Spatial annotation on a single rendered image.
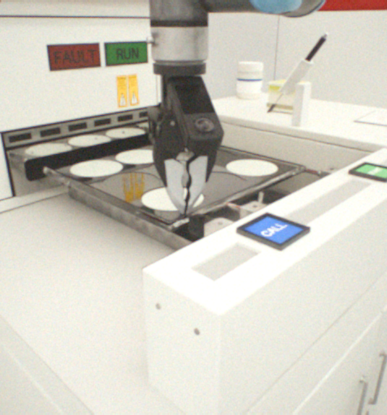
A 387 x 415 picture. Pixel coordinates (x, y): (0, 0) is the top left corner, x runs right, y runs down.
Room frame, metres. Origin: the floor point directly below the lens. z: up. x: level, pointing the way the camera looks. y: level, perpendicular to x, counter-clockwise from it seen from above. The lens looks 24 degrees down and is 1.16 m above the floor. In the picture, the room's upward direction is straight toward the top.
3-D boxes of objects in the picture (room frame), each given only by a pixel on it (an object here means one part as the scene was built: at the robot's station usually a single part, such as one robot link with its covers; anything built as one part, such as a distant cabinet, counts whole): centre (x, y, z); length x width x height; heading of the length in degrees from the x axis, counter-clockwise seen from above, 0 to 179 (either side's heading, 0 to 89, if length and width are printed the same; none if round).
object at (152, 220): (0.65, 0.16, 0.90); 0.37 x 0.01 x 0.01; 46
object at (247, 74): (1.22, -0.16, 1.01); 0.07 x 0.07 x 0.10
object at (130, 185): (0.78, 0.04, 0.90); 0.34 x 0.34 x 0.01; 46
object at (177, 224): (0.66, -0.09, 0.90); 0.38 x 0.01 x 0.01; 136
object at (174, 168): (0.58, 0.03, 0.95); 0.06 x 0.03 x 0.09; 19
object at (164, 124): (0.59, 0.02, 1.05); 0.09 x 0.08 x 0.12; 19
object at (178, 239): (0.66, 0.08, 0.84); 0.50 x 0.02 x 0.03; 46
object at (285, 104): (1.03, -0.23, 1.00); 0.07 x 0.07 x 0.07; 50
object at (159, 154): (0.56, 0.03, 0.99); 0.05 x 0.02 x 0.09; 109
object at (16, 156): (0.92, 0.20, 0.89); 0.44 x 0.02 x 0.10; 136
